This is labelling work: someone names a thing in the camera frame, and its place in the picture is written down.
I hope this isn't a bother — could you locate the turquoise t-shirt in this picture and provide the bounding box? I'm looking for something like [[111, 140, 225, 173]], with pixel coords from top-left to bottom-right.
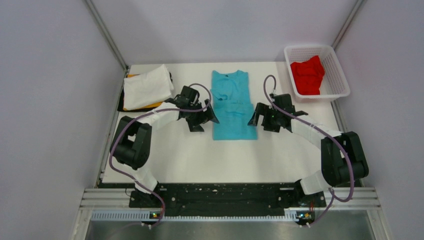
[[210, 70, 258, 141]]

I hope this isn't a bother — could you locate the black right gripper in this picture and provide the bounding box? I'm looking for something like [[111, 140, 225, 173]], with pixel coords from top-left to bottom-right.
[[248, 102, 283, 133]]

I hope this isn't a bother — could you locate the aluminium front rail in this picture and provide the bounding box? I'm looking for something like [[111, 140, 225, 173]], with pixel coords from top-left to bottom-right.
[[71, 187, 394, 240]]

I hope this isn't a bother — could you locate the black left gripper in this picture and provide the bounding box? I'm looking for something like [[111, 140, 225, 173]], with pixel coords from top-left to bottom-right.
[[186, 99, 219, 132]]

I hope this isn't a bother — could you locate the red t-shirt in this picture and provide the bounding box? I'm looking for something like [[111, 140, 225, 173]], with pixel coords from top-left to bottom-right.
[[290, 55, 325, 96]]

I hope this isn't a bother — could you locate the black folded t-shirt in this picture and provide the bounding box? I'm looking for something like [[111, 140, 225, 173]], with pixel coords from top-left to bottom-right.
[[117, 72, 174, 113]]

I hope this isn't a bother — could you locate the yellow folded t-shirt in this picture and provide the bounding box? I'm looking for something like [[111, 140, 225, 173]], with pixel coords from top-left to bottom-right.
[[117, 89, 162, 113]]

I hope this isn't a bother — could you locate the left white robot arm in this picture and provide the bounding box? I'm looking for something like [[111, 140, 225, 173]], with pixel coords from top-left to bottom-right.
[[108, 84, 219, 207]]

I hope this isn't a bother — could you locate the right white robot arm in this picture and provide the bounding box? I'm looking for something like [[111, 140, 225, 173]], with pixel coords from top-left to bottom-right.
[[248, 94, 369, 206]]

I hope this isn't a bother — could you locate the white folded t-shirt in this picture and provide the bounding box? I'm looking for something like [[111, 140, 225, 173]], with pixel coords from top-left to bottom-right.
[[123, 64, 174, 111]]

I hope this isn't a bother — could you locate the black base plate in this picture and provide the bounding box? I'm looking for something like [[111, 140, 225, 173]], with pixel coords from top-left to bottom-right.
[[129, 183, 327, 217]]

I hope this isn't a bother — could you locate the white plastic basket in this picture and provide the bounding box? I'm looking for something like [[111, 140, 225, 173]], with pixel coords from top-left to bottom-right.
[[284, 44, 351, 103]]

